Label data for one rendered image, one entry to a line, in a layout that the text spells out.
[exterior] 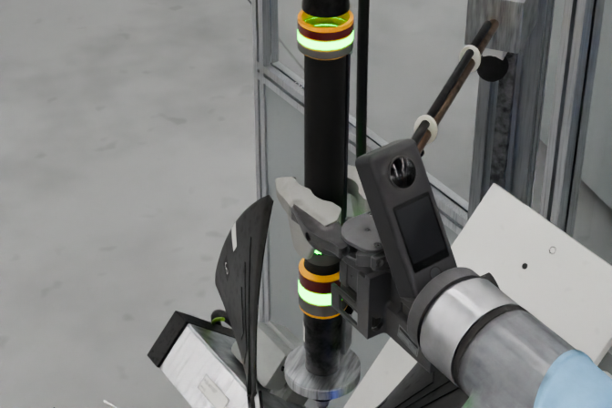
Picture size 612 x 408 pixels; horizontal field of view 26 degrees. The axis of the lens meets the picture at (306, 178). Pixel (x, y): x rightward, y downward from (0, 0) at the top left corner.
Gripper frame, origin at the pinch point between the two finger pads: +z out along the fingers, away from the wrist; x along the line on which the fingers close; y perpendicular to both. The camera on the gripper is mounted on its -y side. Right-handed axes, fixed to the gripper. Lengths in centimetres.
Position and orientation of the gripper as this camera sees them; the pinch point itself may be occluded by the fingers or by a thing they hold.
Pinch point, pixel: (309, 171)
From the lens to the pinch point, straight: 112.7
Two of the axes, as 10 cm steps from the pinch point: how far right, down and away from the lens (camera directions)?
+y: 0.0, 8.4, 5.5
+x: 8.4, -3.0, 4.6
